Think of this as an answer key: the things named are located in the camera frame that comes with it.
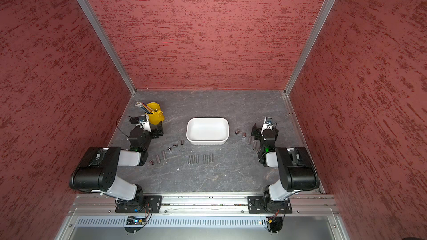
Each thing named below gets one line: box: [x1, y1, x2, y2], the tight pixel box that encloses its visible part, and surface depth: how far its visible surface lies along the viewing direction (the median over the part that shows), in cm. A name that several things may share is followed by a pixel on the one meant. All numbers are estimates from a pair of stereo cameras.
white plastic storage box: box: [185, 116, 230, 145], surface depth 100 cm
